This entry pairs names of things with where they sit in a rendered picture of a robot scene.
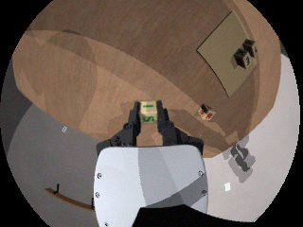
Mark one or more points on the beige flat mat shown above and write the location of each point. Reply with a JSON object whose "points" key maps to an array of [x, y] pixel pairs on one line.
{"points": [[218, 51]]}

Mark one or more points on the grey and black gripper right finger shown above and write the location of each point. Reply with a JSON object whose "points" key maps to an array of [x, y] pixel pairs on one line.
{"points": [[170, 134]]}

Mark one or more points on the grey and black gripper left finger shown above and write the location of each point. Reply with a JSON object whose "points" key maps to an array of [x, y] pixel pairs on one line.
{"points": [[127, 136]]}

